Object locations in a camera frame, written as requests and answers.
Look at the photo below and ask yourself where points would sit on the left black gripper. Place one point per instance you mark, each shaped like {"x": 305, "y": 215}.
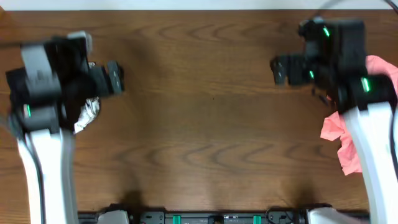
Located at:
{"x": 115, "y": 81}

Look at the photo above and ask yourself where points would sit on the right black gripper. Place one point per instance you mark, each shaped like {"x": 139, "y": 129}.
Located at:
{"x": 300, "y": 62}

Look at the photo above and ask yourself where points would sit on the black t-shirt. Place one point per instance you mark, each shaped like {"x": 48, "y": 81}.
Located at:
{"x": 30, "y": 113}

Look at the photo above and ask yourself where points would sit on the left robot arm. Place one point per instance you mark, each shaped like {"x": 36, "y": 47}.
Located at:
{"x": 47, "y": 157}

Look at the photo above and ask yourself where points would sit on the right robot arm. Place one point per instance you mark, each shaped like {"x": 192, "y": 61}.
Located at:
{"x": 334, "y": 59}

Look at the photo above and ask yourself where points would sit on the white patterned folded garment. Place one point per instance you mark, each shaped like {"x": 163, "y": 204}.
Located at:
{"x": 88, "y": 111}

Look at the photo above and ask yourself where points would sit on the pink t-shirt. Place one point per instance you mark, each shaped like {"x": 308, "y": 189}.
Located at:
{"x": 334, "y": 125}

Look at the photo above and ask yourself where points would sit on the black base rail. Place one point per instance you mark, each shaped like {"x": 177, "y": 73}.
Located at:
{"x": 119, "y": 213}

